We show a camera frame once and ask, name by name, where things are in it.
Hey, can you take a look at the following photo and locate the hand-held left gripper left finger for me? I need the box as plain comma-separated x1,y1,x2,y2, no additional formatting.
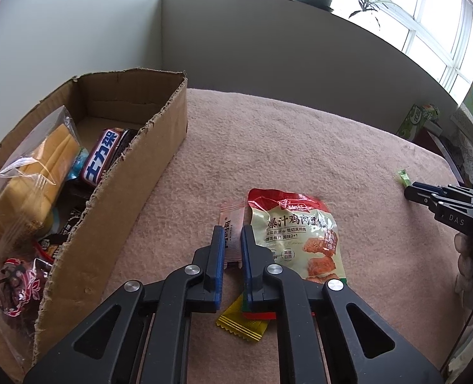
24,225,226,384

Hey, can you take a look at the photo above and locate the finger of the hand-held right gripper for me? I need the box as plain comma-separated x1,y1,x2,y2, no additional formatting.
405,186,445,212
413,182,473,199

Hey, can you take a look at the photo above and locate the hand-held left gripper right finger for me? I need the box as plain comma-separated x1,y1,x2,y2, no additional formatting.
240,225,445,384

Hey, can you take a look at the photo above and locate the small pink sachet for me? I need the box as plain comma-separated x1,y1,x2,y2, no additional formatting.
220,202,246,270

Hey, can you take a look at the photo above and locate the brown cardboard box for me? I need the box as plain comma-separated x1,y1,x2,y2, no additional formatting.
0,68,188,384

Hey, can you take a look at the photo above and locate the dark snack bar packet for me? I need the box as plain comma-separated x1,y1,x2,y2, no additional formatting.
56,207,86,244

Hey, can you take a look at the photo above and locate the brown chocolate bar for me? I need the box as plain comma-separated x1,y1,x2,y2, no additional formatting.
80,127,141,188

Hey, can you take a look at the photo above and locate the yellow cake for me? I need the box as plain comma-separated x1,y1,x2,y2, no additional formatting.
0,106,81,249

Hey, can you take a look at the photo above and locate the person's right hand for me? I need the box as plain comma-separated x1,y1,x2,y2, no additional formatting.
454,233,473,285

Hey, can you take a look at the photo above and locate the white lace cloth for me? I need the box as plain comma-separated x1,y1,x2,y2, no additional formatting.
450,104,473,188

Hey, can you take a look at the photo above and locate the yellow sachet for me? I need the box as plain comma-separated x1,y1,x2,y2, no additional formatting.
216,293,270,342

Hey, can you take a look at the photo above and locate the large red green snack pouch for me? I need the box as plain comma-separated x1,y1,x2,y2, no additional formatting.
242,188,347,321

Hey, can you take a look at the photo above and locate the green carton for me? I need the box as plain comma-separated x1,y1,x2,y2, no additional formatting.
396,104,441,140

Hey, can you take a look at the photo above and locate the pink blanket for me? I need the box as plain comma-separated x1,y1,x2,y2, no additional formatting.
32,88,473,384

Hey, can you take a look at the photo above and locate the small jelly cup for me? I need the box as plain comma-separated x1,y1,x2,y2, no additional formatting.
66,147,90,181

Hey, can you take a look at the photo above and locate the window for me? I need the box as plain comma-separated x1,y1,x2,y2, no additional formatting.
166,0,473,105

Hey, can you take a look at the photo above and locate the small leafy plant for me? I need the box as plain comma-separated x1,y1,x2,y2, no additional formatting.
348,0,398,29

